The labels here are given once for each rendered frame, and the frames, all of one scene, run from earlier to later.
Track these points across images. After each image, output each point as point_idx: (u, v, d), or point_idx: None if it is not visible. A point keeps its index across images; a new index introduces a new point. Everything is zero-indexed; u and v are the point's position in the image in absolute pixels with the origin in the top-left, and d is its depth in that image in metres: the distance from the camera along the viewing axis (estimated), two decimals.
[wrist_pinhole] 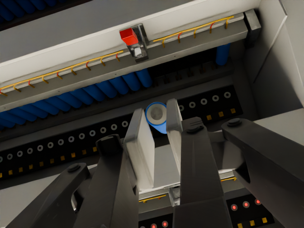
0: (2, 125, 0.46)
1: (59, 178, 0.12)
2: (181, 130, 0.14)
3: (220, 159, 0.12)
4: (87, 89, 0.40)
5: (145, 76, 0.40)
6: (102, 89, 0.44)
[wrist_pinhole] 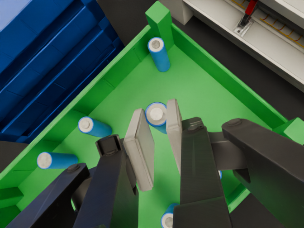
0: None
1: (59, 178, 0.12)
2: (181, 130, 0.14)
3: (220, 159, 0.12)
4: None
5: None
6: None
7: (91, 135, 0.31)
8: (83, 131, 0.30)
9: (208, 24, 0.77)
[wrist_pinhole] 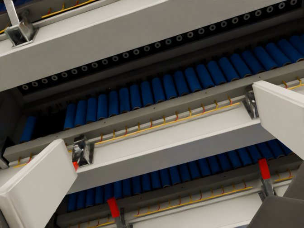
0: (229, 61, 0.47)
1: None
2: None
3: None
4: (135, 104, 0.45)
5: (87, 113, 0.47)
6: (129, 97, 0.49)
7: None
8: None
9: None
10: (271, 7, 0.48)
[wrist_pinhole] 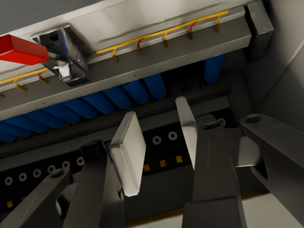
0: None
1: (43, 184, 0.12)
2: (196, 127, 0.13)
3: (239, 155, 0.12)
4: (10, 122, 0.27)
5: (97, 101, 0.27)
6: None
7: None
8: None
9: None
10: None
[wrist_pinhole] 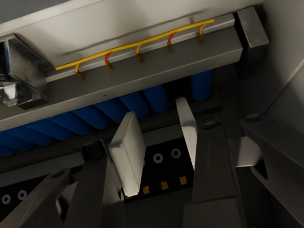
0: None
1: (43, 184, 0.12)
2: (196, 127, 0.13)
3: (239, 155, 0.12)
4: None
5: (67, 122, 0.23)
6: None
7: None
8: None
9: None
10: None
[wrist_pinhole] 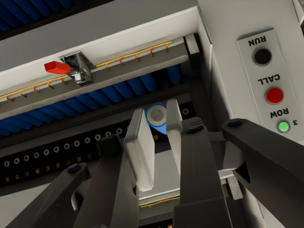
0: None
1: (59, 178, 0.12)
2: (181, 130, 0.14)
3: (220, 159, 0.12)
4: (42, 110, 0.41)
5: (98, 96, 0.42)
6: None
7: (160, 130, 0.21)
8: (150, 125, 0.21)
9: None
10: None
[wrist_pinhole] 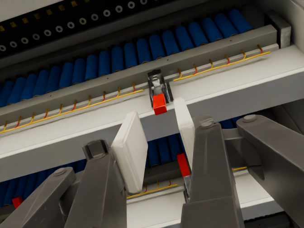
0: (146, 43, 0.41)
1: (46, 183, 0.12)
2: (193, 128, 0.13)
3: (236, 156, 0.12)
4: (35, 92, 0.40)
5: None
6: None
7: None
8: None
9: None
10: None
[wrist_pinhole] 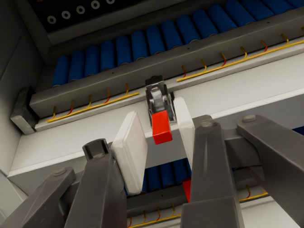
0: None
1: (46, 183, 0.12)
2: (193, 128, 0.13)
3: (236, 156, 0.12)
4: (228, 24, 0.30)
5: (152, 42, 0.32)
6: (210, 21, 0.33)
7: (74, 69, 0.32)
8: (81, 74, 0.32)
9: None
10: None
